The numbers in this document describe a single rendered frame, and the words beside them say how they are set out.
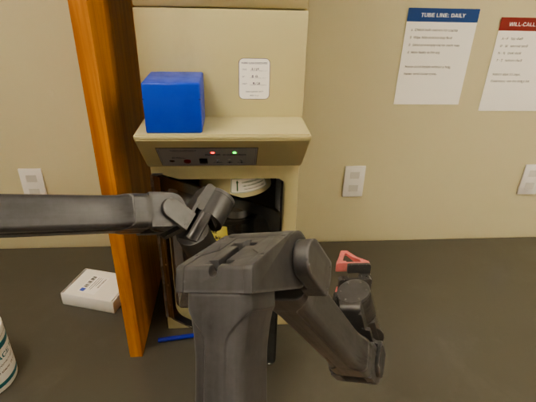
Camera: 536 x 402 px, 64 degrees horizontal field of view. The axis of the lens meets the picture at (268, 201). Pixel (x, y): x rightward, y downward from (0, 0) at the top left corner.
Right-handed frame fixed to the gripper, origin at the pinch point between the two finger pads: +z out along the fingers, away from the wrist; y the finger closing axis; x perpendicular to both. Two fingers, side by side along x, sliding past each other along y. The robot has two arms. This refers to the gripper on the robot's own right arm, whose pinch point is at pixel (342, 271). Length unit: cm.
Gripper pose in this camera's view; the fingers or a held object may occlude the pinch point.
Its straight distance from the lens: 95.1
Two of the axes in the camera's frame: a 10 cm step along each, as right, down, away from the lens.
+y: 0.2, -8.8, -4.7
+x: -10.0, 0.2, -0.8
